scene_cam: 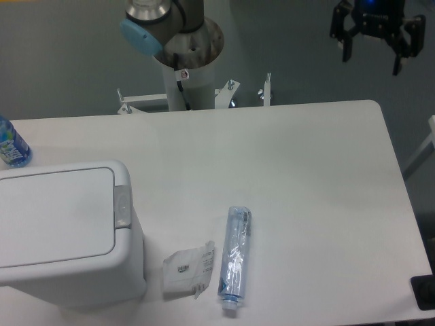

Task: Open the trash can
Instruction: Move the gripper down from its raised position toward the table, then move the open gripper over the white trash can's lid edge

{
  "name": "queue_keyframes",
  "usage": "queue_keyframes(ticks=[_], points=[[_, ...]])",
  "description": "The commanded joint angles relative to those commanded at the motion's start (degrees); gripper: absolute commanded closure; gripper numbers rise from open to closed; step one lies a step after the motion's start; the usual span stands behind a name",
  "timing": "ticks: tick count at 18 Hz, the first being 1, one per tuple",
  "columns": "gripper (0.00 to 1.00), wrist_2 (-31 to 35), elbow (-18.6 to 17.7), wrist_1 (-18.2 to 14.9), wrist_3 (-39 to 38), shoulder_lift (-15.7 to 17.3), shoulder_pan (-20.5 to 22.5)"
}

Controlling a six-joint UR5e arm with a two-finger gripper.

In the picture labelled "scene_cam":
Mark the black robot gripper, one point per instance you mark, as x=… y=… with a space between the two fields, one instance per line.
x=382 y=20

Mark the grey robot arm blue cap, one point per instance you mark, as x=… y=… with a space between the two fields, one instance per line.
x=150 y=25

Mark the grey trash can push button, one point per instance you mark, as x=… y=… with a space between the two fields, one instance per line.
x=122 y=206

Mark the white trash can lid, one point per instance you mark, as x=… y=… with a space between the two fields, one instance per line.
x=56 y=216

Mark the white trash can body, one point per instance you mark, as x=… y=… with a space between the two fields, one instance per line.
x=91 y=281

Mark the black clamp on table edge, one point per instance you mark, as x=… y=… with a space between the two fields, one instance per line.
x=423 y=289

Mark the empty clear plastic bottle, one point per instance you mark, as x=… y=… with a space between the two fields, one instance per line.
x=235 y=257

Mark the crumpled white paper wrapper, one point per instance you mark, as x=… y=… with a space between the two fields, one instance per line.
x=188 y=272

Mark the blue labelled water bottle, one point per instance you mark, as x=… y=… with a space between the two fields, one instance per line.
x=15 y=151

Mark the white frame at right edge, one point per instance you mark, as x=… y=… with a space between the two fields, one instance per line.
x=421 y=154

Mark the white metal base frame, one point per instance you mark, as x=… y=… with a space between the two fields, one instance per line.
x=184 y=92

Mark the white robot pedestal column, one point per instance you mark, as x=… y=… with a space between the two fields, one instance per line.
x=197 y=51

